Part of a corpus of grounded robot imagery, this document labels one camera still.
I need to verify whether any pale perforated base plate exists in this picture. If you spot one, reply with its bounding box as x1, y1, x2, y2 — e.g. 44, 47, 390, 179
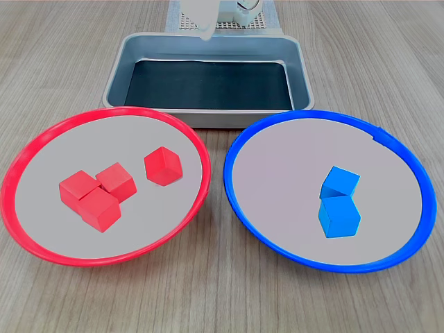
179, 10, 268, 31

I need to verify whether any steel tray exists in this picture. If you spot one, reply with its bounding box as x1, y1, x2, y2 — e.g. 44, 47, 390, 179
102, 32, 316, 129

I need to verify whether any blue-rimmed white plate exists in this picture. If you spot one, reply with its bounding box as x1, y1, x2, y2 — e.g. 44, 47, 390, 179
223, 110, 437, 275

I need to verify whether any blue cube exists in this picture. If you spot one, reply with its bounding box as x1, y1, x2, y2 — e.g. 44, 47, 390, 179
317, 196, 362, 239
319, 165, 361, 200

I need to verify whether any black tray mat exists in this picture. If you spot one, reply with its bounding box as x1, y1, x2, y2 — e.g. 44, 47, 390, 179
123, 59, 296, 111

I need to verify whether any red cube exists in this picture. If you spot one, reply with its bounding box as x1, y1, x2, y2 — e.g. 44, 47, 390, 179
76, 187, 122, 234
58, 169, 101, 212
96, 162, 137, 203
144, 146, 183, 187

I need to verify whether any red-rimmed white plate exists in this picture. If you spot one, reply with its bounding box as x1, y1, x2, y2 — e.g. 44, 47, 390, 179
0, 106, 212, 268

